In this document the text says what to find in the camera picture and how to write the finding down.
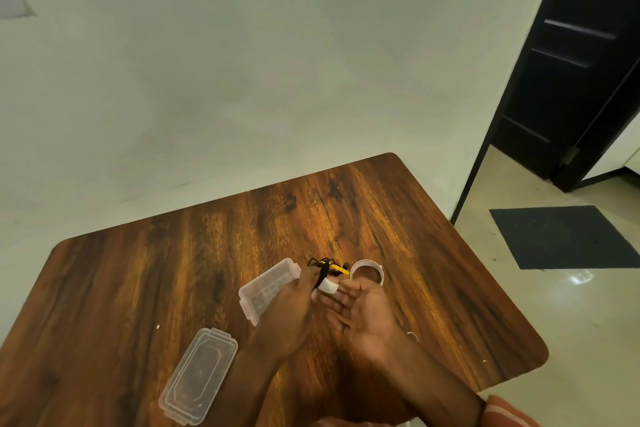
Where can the person's left forearm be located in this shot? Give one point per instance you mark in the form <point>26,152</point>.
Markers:
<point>245,389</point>

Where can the person's right forearm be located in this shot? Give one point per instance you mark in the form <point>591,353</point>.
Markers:
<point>430,384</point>

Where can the white tape piece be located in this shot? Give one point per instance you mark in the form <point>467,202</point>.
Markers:
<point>328,286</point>

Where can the black door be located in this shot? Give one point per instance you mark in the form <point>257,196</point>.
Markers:
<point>570,61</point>

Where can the orange striped sleeve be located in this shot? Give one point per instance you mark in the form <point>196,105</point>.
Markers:
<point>507,414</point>

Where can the person's right hand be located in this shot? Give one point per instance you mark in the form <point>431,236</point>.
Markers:
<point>367,319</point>

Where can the person's left hand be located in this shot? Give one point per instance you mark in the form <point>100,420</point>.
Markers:
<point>285,321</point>

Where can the dark grey floor mat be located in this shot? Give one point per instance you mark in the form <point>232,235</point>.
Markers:
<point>562,237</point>

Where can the person's left fingers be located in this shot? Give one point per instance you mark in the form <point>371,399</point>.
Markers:
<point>308,285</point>

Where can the person's right thumb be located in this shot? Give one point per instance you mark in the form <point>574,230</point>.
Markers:
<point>359,285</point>

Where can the clear plastic box lid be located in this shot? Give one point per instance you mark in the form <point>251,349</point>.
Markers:
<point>198,376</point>

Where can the clear plastic storage box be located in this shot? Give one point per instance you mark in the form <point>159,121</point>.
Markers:
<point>264,293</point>

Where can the clear adhesive tape roll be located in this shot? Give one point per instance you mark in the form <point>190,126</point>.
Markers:
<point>367,271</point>

